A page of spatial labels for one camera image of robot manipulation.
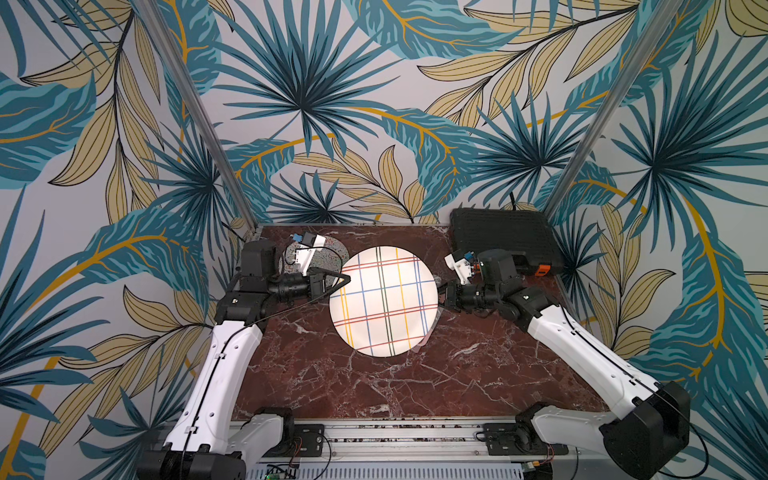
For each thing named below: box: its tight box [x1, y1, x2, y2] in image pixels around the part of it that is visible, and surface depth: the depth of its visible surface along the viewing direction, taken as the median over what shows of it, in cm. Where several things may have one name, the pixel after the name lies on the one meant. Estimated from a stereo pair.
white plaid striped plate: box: [329, 246, 439, 358], surface depth 69 cm
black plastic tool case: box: [450, 208, 564, 276], surface depth 111 cm
